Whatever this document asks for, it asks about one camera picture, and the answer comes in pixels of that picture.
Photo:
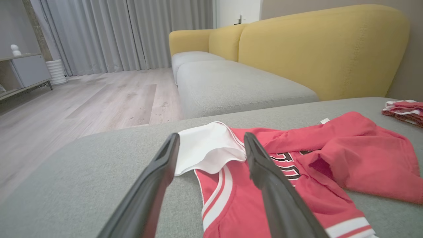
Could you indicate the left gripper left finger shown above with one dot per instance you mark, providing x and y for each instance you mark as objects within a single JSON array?
[{"x": 148, "y": 198}]

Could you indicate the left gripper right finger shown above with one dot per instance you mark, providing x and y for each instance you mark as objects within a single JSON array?
[{"x": 281, "y": 205}]

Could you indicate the red jersey shirt white sleeves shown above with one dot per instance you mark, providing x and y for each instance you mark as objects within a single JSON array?
[{"x": 363, "y": 148}]

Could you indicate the red shorts white stripe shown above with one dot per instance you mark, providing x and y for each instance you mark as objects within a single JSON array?
[{"x": 404, "y": 110}]

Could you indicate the large grey sofa seat cushion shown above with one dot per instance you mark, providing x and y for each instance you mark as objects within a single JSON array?
[{"x": 82, "y": 185}]

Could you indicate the small grey sofa seat cushion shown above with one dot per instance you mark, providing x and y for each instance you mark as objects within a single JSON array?
[{"x": 191, "y": 58}]

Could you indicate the white ribbed cylinder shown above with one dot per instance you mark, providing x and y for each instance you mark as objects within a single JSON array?
[{"x": 57, "y": 72}]

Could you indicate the large yellow sofa backrest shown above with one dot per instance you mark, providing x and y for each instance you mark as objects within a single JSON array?
[{"x": 317, "y": 53}]

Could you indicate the yellow sofa armrest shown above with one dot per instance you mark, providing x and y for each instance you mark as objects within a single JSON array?
[{"x": 190, "y": 41}]

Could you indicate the grey pleated curtain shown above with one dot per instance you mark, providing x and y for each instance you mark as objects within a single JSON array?
[{"x": 115, "y": 33}]

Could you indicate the small yellow sofa backrest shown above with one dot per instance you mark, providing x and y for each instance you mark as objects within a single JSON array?
[{"x": 226, "y": 41}]

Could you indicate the grey low cabinet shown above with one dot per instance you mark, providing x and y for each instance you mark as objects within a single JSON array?
[{"x": 28, "y": 71}]

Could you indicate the white small figurine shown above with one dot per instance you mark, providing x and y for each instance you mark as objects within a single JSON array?
[{"x": 15, "y": 50}]

